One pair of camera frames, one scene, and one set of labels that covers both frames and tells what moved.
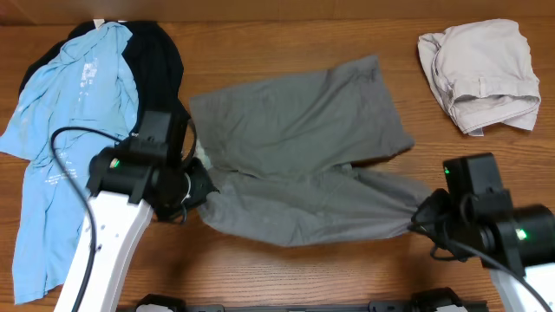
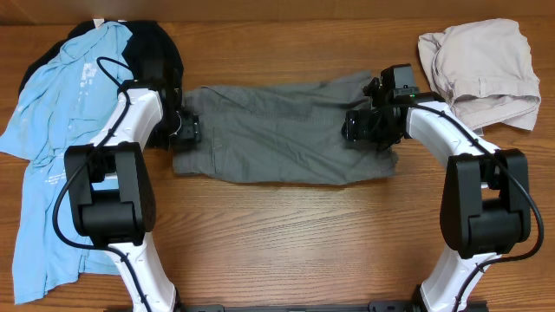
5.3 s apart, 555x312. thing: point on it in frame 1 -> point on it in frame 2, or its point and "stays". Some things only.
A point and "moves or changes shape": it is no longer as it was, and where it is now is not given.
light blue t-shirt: x=81 y=102 stays
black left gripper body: x=191 y=185 -> x=177 y=127
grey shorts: x=287 y=157 moves or changes shape
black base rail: x=440 y=299 stays
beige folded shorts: x=482 y=74 stays
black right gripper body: x=440 y=218 -> x=373 y=127
